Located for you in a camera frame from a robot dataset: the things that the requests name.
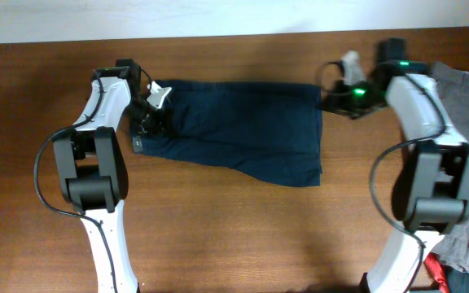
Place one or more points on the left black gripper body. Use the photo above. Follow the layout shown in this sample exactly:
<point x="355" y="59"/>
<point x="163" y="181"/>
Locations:
<point x="147" y="119"/>

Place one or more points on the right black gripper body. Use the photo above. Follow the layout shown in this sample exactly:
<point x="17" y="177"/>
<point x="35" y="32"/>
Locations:
<point x="361" y="97"/>

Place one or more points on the navy blue shorts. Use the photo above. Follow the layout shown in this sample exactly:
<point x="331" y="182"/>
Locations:
<point x="268" y="130"/>

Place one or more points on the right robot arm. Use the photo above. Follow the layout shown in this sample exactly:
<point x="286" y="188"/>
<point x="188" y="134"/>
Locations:
<point x="431" y="193"/>

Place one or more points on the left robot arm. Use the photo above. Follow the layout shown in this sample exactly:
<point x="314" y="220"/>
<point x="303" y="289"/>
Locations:
<point x="92" y="172"/>

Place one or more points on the red cloth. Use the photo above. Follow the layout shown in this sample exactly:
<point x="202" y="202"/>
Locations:
<point x="437" y="272"/>

